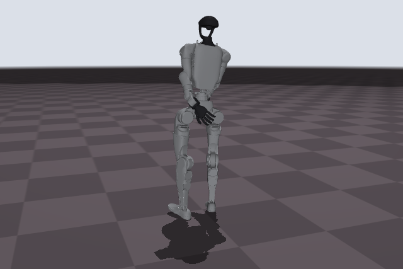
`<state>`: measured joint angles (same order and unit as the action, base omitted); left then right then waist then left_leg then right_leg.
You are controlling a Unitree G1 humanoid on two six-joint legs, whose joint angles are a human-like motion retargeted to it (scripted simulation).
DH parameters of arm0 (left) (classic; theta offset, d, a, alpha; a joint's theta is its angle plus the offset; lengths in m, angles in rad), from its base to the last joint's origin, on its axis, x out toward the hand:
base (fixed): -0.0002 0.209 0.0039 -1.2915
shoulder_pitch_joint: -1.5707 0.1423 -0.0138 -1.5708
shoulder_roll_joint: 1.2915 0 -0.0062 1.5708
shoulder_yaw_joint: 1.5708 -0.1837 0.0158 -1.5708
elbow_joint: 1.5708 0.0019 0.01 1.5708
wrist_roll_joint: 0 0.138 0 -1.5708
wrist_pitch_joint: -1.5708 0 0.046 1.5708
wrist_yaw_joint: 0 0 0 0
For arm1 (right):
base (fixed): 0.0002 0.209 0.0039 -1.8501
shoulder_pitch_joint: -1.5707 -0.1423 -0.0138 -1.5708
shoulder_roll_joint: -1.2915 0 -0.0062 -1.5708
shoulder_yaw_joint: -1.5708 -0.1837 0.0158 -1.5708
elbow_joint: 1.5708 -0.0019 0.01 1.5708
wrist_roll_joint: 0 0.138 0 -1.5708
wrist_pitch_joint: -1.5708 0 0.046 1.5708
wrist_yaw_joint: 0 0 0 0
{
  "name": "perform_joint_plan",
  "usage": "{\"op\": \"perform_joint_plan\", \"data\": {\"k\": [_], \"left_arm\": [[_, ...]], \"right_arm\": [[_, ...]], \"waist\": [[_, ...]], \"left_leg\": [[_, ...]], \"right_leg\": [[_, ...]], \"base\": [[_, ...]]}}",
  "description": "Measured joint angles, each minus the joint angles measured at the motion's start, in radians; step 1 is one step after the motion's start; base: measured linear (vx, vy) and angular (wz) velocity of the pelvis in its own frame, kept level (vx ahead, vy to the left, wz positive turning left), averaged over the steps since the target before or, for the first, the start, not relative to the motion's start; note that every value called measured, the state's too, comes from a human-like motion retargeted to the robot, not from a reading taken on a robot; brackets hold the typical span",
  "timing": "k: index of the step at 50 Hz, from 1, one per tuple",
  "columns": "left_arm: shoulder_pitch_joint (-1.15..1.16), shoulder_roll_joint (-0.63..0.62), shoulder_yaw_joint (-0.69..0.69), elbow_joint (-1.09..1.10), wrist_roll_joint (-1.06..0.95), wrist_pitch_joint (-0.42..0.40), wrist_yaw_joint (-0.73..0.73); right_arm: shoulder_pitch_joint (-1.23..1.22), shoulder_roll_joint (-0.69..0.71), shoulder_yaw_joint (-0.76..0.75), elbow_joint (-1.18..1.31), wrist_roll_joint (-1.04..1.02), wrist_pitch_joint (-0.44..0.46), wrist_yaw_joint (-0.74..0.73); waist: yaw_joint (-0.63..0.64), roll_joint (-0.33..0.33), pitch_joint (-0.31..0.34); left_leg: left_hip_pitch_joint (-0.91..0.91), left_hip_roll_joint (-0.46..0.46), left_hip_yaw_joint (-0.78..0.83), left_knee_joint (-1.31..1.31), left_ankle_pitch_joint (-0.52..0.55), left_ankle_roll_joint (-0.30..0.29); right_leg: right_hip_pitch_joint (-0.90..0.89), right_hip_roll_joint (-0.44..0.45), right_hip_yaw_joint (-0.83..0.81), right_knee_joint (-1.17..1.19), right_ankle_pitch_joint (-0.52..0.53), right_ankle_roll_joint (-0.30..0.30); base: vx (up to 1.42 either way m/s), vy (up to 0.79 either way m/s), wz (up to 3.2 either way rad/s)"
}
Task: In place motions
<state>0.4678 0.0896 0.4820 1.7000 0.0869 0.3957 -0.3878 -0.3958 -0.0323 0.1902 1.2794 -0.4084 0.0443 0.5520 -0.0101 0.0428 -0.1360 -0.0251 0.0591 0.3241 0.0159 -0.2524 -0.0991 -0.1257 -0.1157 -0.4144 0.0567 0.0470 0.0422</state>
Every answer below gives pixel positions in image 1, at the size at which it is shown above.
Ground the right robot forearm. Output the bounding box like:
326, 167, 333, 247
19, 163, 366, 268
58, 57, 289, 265
205, 83, 220, 99

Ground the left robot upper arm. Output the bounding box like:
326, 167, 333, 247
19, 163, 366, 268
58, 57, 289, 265
179, 43, 195, 81

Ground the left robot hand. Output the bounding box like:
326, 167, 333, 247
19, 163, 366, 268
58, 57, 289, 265
190, 97, 216, 125

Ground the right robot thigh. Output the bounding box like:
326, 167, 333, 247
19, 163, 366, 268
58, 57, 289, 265
206, 107, 224, 167

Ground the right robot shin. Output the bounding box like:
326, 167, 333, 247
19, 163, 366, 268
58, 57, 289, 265
207, 154, 219, 203

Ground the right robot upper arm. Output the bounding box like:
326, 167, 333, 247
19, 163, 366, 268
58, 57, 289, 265
217, 49, 231, 84

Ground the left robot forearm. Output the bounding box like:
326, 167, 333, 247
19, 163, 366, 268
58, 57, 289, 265
179, 71, 196, 107

